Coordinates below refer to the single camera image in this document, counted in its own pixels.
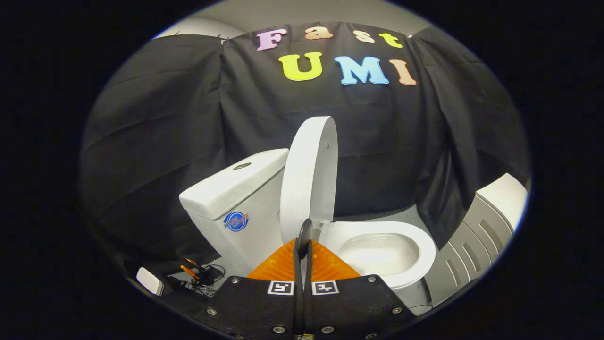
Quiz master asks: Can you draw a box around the orange black tool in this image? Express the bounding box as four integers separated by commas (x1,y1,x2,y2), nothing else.
179,257,208,284

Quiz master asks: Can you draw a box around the white cabinet with grey side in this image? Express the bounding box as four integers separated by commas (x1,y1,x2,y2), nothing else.
425,173,528,305

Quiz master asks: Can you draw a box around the black lid pull tab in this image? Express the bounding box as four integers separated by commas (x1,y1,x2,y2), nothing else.
293,218,314,284

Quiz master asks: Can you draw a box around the small white device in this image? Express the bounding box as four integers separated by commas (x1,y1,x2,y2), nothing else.
136,267,165,297

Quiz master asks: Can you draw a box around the black cable bundle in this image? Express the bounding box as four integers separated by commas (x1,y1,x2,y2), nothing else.
168,264,226,298

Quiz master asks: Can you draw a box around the black backdrop cloth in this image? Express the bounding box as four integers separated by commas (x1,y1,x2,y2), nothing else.
78,21,531,274

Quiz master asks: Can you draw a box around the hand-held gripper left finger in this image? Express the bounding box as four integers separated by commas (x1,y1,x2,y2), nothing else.
196,238,302,338

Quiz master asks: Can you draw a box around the white toilet lid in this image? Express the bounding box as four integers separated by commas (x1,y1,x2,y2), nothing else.
280,116,339,244

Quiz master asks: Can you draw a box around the white ceramic toilet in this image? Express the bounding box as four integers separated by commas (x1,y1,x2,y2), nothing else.
179,148,437,310

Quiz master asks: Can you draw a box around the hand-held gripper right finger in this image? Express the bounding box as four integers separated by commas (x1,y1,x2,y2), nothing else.
304,238,416,338

